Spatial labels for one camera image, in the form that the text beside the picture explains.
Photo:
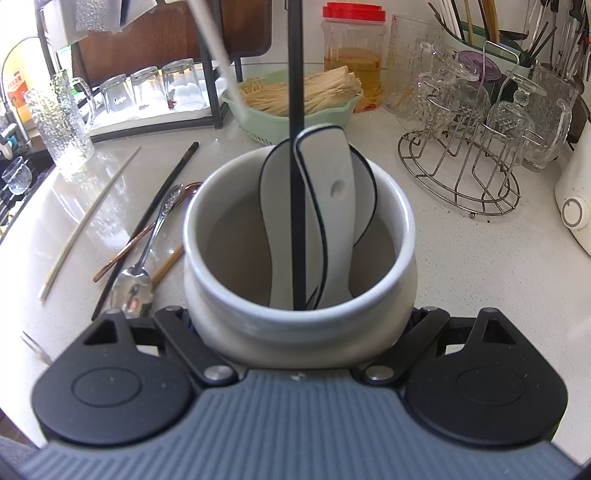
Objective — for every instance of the small textured glass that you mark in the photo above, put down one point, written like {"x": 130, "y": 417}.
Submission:
{"x": 16, "y": 177}

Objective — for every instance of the set of hanging kitchen utensils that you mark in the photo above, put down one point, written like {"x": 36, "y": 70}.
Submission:
{"x": 577, "y": 23}

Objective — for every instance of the silver embossed spoon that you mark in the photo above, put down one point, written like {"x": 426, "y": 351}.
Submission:
{"x": 131, "y": 290}

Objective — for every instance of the brown wooden cutting board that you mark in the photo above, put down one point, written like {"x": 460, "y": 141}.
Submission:
{"x": 161, "y": 41}

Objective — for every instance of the green white utensil holder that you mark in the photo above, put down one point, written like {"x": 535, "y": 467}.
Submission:
{"x": 508, "y": 57}

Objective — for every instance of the textured glass mug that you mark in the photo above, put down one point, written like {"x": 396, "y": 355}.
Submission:
{"x": 64, "y": 134}

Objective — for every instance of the orange label bottle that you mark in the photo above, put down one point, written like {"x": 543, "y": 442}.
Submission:
{"x": 18, "y": 92}

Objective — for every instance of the purple plastic lid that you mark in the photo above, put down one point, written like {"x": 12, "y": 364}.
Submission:
{"x": 482, "y": 64}

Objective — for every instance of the white cutting board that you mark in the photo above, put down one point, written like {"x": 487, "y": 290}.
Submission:
{"x": 69, "y": 27}

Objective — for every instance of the chrome sink faucet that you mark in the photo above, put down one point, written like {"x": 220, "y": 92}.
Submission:
{"x": 7, "y": 138}

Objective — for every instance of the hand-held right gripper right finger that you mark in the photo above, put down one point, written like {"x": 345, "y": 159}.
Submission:
{"x": 422, "y": 325}

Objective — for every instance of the wooden chopstick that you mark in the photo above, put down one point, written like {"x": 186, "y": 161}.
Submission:
{"x": 168, "y": 263}

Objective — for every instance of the silver fork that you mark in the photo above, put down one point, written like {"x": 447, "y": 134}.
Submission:
{"x": 39, "y": 353}

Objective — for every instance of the clear glass cup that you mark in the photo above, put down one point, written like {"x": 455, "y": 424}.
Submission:
{"x": 434, "y": 78}

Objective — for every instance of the cut glass goblet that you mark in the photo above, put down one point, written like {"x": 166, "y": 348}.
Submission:
{"x": 461, "y": 110}
{"x": 512, "y": 129}

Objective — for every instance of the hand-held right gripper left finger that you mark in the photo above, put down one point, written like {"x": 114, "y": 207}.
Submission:
{"x": 180, "y": 330}

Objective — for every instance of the black metal rack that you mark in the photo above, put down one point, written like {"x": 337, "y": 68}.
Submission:
{"x": 208, "y": 92}

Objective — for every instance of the printed clear drinking glass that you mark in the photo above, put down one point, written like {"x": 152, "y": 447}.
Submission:
{"x": 117, "y": 97}

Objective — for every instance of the metal grater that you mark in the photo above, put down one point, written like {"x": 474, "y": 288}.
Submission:
{"x": 97, "y": 14}

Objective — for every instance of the white kitchen appliance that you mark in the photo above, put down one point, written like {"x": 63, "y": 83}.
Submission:
{"x": 575, "y": 203}

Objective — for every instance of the white ceramic jar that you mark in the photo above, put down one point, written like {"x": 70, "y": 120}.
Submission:
{"x": 300, "y": 337}

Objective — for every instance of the black sink drain rack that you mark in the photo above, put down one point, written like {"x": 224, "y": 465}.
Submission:
{"x": 14, "y": 207}

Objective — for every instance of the pile of dried tofu sticks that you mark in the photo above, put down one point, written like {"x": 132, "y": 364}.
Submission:
{"x": 323, "y": 87}

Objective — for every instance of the red lid plastic jar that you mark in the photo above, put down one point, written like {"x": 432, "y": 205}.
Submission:
{"x": 353, "y": 69}

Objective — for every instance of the rose gold spoon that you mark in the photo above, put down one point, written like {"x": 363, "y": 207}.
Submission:
{"x": 108, "y": 264}

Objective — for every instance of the textured glass pitcher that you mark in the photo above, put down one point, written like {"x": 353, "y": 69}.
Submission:
{"x": 554, "y": 110}

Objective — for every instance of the tall clear glass pitcher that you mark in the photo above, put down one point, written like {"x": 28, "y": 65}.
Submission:
{"x": 406, "y": 69}

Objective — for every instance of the white drying tray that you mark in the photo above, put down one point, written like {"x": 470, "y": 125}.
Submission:
{"x": 138, "y": 122}

